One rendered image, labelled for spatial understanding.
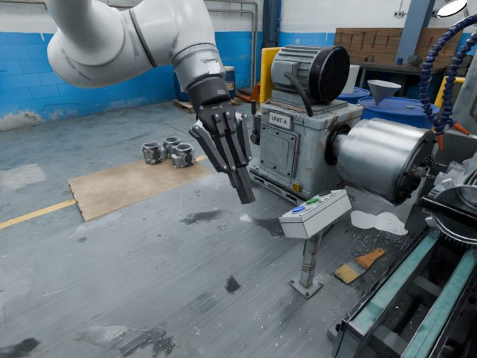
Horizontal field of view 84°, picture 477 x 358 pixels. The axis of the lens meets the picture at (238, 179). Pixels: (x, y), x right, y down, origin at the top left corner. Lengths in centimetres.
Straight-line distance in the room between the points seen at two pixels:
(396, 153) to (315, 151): 25
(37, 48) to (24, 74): 45
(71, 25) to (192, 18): 19
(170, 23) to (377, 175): 67
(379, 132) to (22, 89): 529
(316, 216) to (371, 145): 37
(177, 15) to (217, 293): 64
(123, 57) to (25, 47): 505
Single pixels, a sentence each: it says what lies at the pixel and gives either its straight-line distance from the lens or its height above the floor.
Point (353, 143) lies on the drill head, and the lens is 90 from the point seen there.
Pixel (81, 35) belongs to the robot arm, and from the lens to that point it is 48.
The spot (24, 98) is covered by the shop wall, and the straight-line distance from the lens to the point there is 562.
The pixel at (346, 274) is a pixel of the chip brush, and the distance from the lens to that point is 86.
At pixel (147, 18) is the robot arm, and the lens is 54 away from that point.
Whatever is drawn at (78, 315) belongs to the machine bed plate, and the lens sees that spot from 84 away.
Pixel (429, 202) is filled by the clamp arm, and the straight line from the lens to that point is 85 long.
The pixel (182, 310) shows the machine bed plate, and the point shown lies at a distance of 76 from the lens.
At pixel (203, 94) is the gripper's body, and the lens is 49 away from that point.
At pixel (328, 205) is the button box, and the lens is 63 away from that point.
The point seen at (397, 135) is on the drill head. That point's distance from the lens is 90.
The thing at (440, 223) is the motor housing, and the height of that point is 95.
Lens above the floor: 142
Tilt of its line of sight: 30 degrees down
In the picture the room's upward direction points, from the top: straight up
